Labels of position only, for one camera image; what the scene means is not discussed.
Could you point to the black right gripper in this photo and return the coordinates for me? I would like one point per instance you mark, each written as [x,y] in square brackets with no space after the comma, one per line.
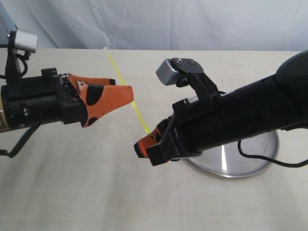
[193,128]

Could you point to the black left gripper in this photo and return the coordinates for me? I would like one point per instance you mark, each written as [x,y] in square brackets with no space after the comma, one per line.
[95,97]

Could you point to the thin yellow straw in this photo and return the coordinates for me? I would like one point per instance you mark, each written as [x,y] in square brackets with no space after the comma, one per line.
[122,81]

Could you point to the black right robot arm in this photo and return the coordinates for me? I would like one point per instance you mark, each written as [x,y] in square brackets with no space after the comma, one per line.
[279,101]

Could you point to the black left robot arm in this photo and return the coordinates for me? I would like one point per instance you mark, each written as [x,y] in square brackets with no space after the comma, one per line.
[21,102]

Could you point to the round silver metal plate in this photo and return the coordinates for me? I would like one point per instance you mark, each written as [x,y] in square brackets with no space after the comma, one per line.
[226,160]

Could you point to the white backdrop cloth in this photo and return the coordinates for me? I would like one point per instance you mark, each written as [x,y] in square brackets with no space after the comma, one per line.
[256,25]

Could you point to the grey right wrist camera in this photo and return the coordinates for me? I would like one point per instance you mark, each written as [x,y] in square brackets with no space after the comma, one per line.
[184,72]

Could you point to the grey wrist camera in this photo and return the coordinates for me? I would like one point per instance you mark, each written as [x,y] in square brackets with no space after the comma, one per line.
[21,44]
[184,72]

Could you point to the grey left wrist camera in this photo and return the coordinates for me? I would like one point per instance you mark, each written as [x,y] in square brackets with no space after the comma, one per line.
[21,44]

